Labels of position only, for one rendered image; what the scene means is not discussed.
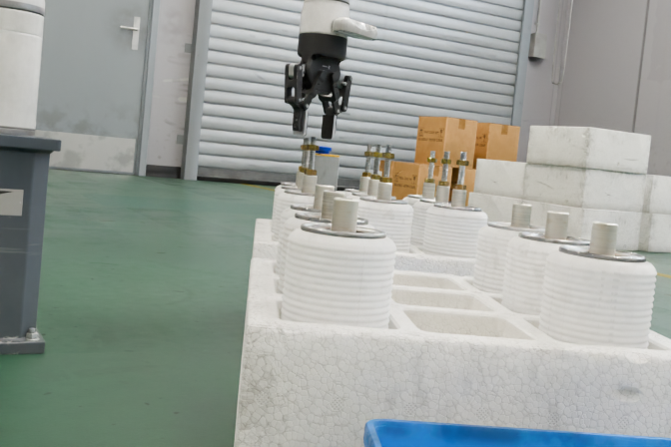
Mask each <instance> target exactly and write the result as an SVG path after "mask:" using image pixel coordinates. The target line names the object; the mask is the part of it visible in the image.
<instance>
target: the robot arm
mask: <svg viewBox="0 0 671 447"><path fill-rule="evenodd" d="M44 15H45V0H0V134H1V135H12V136H24V137H35V128H36V116H37V103H38V91H39V78H40V66H41V53H42V40H43V39H42V38H43V28H44ZM347 37H352V38H356V39H362V40H369V41H375V40H376V39H377V29H376V27H374V26H371V25H368V24H364V23H361V22H358V21H355V20H352V19H350V18H349V0H305V1H304V6H303V10H302V15H301V23H300V33H299V44H298V55H299V56H300V57H301V58H302V60H301V62H300V63H299V64H286V67H285V103H286V104H290V105H291V106H292V108H293V109H294V117H293V134H294V135H295V136H305V135H306V134H307V128H308V118H309V112H308V111H306V110H307V109H308V108H309V106H310V104H311V101H312V99H313V98H315V97H316V96H317V95H318V96H319V100H320V101H321V102H322V104H323V109H324V113H325V115H323V123H322V133H321V137H322V139H329V140H332V139H333V138H334V137H335V133H336V117H337V115H338V114H339V113H342V112H346V110H347V105H348V99H349V93H350V87H351V81H352V76H351V75H343V74H341V73H340V69H339V63H340V62H341V61H344V60H345V58H346V48H347ZM293 87H294V88H295V95H294V96H292V88H293ZM330 93H332V95H330ZM340 97H342V100H341V105H339V104H338V100H339V98H340ZM303 98H305V99H304V100H303ZM329 102H332V105H331V106H330V103H329Z"/></svg>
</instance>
